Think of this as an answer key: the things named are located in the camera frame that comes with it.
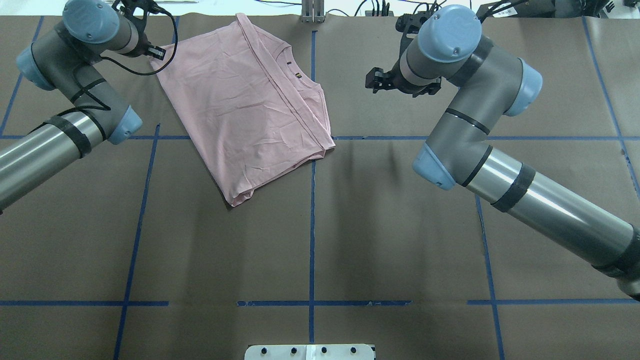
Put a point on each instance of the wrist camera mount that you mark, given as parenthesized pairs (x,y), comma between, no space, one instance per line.
(135,9)
(411,23)

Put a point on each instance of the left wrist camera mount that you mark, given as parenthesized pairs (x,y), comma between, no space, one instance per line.
(135,9)

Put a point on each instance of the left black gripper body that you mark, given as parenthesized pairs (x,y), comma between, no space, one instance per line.
(143,50)

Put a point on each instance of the black box with label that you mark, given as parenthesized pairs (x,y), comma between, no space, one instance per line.
(519,9)

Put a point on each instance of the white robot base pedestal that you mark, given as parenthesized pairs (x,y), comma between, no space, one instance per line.
(332,351)

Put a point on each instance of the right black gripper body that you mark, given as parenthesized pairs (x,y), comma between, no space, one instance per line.
(396,80)

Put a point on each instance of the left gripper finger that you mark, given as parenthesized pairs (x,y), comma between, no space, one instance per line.
(155,50)
(159,55)

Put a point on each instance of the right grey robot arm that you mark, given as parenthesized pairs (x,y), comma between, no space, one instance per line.
(450,45)

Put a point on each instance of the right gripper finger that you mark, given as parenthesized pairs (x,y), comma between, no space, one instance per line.
(379,85)
(379,75)

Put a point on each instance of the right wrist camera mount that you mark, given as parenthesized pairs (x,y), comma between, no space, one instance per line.
(411,23)

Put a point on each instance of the grey aluminium camera post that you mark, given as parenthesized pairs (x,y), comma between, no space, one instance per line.
(313,11)

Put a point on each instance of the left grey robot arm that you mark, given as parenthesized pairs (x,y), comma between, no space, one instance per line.
(64,60)

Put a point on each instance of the pink Snoopy t-shirt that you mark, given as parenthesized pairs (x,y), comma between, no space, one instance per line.
(251,112)

